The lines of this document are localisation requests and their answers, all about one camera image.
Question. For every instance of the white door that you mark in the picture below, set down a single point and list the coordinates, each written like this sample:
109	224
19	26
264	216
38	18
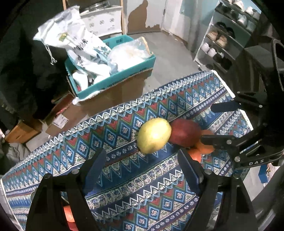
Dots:
175	20

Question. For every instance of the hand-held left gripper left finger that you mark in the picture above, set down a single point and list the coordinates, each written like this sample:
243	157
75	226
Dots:
95	171

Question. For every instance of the yellow apple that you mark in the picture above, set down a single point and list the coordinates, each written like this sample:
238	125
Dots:
154	135

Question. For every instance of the grey shoe rack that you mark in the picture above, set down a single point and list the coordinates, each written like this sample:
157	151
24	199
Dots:
200	44

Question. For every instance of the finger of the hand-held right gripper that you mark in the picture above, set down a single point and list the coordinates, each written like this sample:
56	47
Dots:
216	141
224	106

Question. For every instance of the collection of shoes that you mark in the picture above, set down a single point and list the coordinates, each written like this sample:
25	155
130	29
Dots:
218	38

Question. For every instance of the patterned blue tablecloth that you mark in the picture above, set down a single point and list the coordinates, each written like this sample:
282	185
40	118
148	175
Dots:
133	177

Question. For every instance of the white printed plastic bag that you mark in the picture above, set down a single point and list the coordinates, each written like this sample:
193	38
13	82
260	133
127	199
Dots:
75	42

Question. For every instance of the grey clothing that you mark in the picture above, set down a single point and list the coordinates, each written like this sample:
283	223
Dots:
15	155

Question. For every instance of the clear plastic bag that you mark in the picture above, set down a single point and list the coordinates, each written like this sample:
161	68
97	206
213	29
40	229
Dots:
129	53

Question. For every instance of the red apple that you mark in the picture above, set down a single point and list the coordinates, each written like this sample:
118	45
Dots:
68	216
185	133

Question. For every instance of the wooden shelf rack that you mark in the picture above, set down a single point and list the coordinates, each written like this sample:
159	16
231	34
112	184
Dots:
121	17

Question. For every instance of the large brown cardboard box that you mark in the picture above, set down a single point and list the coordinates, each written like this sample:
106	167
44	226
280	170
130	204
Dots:
115	93

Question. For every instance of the black hooded coat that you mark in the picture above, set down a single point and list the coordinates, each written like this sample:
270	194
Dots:
33	73

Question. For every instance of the small labelled cardboard box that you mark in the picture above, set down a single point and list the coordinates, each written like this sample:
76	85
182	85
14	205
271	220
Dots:
66	115

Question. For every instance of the teal cardboard box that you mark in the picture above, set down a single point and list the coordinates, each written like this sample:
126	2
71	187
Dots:
124	73

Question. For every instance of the wooden low drawer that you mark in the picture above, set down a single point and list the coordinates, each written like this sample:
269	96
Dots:
22	132

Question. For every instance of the white plastic basket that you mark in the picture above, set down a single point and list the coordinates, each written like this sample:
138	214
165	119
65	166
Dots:
104	21

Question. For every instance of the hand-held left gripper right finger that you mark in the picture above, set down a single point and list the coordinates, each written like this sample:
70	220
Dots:
190	171

